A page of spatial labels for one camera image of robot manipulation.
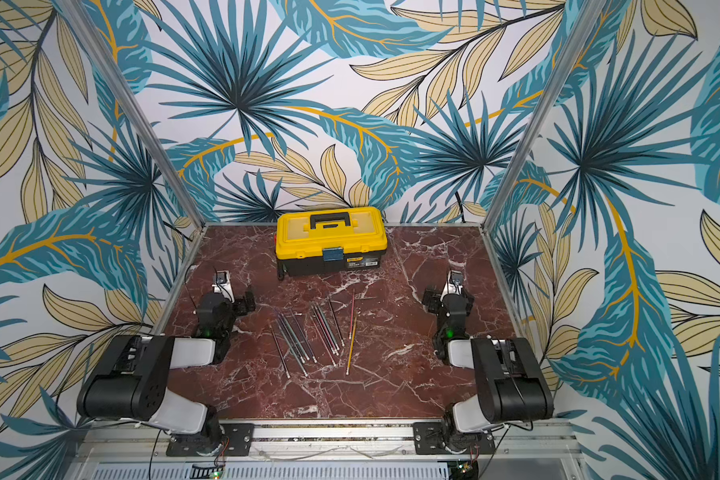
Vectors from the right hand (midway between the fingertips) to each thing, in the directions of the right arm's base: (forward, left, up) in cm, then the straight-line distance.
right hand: (450, 286), depth 91 cm
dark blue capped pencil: (-12, +39, -9) cm, 42 cm away
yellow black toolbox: (+14, +38, +6) cm, 41 cm away
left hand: (+2, +66, -2) cm, 66 cm away
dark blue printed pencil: (-18, +45, -9) cm, 49 cm away
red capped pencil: (-15, +35, -9) cm, 39 cm away
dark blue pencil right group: (-7, +35, -8) cm, 37 cm away
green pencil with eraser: (-13, +47, -9) cm, 49 cm away
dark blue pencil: (-16, +51, -9) cm, 55 cm away
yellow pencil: (-15, +31, -9) cm, 35 cm away
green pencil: (-15, +48, -9) cm, 51 cm away
